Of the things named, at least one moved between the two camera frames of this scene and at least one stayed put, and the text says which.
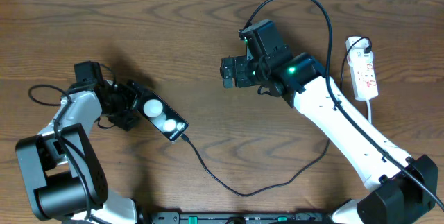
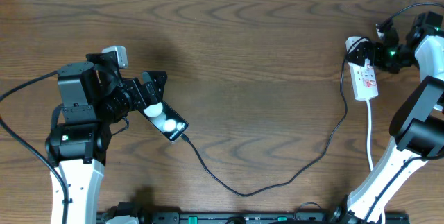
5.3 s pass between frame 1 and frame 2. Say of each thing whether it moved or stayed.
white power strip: stayed
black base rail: stayed
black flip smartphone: stayed
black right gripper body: moved
